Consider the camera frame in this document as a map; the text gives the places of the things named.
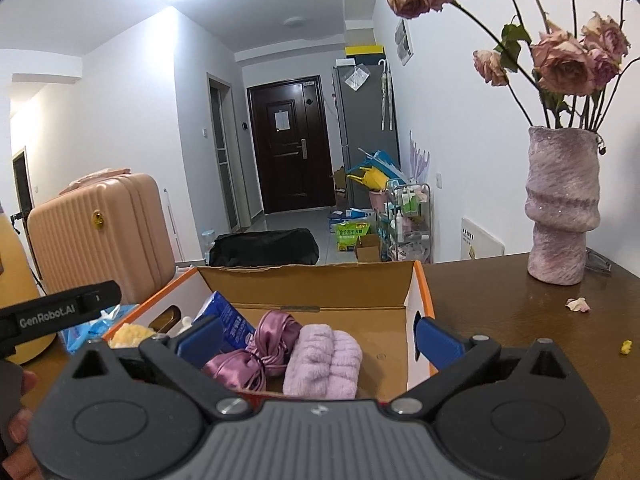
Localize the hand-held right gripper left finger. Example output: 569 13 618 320
56 316 253 422

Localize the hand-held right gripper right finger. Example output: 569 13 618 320
386 316 586 421

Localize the blue tissue packet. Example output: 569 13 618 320
192 292 257 354

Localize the pink satin scrunchie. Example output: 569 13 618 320
202 309 304 392

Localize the yellow plush sheep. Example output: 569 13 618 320
107 323 157 349

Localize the lavender fluffy headband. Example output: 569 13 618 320
282 323 364 402

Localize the orange cardboard box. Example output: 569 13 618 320
102 260 437 402

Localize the blue soft tissue pack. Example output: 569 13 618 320
62 303 142 354

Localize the person's left hand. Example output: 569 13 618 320
0 370 39 463

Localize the pink ribbed suitcase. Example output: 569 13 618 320
27 168 177 307

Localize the white flat board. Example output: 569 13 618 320
460 217 506 262

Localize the black luggage bag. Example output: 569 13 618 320
208 228 321 268

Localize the small brown cardboard box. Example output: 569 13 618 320
353 233 383 264

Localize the metal trolley rack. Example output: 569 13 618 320
377 183 433 264

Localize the green printed bag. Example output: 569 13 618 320
335 222 372 254

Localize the pile of blue yellow bags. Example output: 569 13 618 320
347 147 409 194

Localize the open brown cardboard box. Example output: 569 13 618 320
332 165 349 212

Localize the pink textured vase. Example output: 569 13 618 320
524 126 602 287

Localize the grey interior door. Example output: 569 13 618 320
207 73 242 234

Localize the dark brown entrance door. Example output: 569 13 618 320
246 75 334 215

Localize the grey refrigerator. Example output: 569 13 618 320
332 62 402 209

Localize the white folded umbrella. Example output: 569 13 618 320
378 58 394 132

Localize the clear bag with paper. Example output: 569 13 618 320
344 64 372 93

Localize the yellow and black box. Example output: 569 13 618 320
344 44 387 61

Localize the dried pink roses bouquet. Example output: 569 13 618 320
385 0 640 132

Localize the grey cable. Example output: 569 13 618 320
584 247 613 276

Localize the white wall panel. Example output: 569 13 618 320
394 18 416 67

